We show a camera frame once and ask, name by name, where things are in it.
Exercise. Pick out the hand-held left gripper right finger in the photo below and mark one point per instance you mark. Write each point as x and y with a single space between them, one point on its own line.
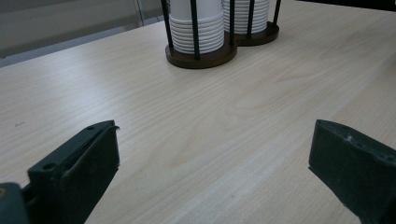
351 168

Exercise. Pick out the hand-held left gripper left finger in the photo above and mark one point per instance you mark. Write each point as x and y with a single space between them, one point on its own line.
77 174

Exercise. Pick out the stack of white paper cups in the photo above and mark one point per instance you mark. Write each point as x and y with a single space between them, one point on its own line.
241 18
210 34

